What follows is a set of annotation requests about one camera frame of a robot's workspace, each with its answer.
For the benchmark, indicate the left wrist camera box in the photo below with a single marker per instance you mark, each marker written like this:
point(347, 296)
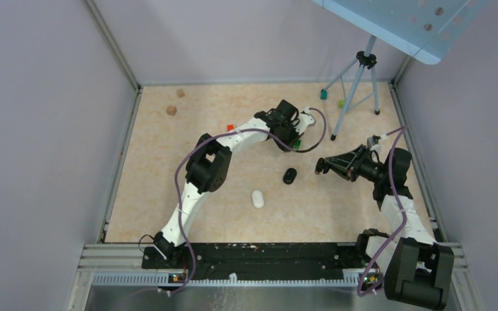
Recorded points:
point(305, 120)

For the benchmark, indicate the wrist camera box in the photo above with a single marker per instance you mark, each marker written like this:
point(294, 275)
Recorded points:
point(305, 120)
point(373, 143)

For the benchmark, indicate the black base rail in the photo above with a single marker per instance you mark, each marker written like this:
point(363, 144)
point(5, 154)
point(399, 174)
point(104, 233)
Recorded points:
point(261, 261)

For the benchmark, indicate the grey tripod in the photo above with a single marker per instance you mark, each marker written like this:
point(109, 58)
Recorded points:
point(365, 60)

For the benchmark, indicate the small tan wooden cube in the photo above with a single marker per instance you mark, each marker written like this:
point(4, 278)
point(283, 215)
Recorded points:
point(180, 93)

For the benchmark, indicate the green block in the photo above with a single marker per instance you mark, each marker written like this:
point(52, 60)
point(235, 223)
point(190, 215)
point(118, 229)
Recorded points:
point(297, 145)

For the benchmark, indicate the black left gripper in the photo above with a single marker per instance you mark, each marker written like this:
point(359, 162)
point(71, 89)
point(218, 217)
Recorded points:
point(296, 136)

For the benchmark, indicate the black earbud charging case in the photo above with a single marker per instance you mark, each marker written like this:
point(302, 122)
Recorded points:
point(289, 176)

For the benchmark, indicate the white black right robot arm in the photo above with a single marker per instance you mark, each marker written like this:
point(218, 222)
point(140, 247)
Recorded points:
point(416, 268)

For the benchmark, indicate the light blue perforated panel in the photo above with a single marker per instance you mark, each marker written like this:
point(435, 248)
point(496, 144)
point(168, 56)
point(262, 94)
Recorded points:
point(424, 30)

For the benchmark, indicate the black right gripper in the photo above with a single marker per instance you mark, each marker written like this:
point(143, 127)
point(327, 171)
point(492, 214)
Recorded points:
point(358, 155)

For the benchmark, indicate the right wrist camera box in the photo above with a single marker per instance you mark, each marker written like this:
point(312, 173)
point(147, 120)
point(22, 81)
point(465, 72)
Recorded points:
point(373, 143)

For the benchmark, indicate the white earbud charging case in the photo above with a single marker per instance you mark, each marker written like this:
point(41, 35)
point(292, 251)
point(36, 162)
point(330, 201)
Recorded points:
point(258, 200)

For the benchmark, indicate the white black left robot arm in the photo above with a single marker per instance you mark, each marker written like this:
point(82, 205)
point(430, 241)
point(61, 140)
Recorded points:
point(208, 164)

